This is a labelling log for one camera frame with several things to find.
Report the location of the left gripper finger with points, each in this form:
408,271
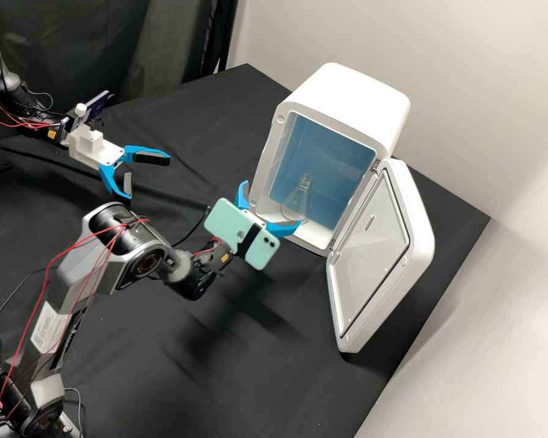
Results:
241,198

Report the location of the right wrist camera phone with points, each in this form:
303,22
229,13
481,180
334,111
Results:
237,230

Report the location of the wrist camera phone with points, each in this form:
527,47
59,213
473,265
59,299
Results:
237,230
96,104

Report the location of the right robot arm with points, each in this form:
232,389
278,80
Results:
87,269

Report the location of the clear flask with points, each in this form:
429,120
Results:
296,200

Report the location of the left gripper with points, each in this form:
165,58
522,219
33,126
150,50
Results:
89,148

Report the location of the incubator door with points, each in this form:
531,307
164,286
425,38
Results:
379,255

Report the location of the white incubator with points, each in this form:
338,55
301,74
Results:
347,105

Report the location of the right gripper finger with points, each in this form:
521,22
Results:
284,229

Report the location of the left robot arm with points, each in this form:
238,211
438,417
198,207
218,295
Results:
13,91

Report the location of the left wrist camera phone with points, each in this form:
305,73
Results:
96,104

